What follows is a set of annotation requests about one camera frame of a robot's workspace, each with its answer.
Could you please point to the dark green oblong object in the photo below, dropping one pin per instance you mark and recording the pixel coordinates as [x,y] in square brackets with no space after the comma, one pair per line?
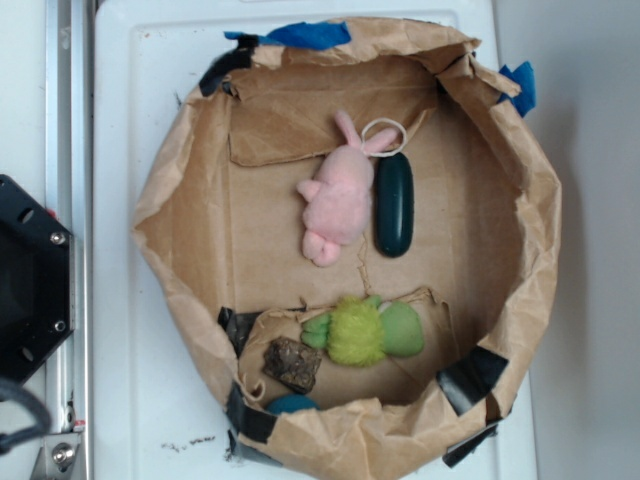
[394,219]

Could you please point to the pink plush bunny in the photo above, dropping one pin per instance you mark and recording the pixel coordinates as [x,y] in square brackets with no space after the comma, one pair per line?
[338,198]

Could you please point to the white plastic tray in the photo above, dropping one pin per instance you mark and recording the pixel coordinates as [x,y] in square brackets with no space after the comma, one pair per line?
[154,417]

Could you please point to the brown rough rock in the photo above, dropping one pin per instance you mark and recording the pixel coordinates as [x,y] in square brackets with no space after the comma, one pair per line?
[292,363]

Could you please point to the teal ball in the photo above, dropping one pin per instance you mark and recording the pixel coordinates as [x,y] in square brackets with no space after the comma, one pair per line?
[291,403]

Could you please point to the aluminium frame rail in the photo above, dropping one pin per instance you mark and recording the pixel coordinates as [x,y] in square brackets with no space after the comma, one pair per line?
[68,451]

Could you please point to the brown paper-lined bin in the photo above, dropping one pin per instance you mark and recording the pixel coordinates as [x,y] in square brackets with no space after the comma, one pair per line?
[219,222]

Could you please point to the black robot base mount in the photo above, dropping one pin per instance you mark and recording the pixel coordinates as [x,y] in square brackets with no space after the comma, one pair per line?
[35,283]

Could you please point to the green fuzzy plush toy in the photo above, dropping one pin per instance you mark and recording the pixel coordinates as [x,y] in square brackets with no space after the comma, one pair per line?
[363,332]

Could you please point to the white rubber band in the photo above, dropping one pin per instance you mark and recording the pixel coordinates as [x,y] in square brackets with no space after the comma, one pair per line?
[386,142]

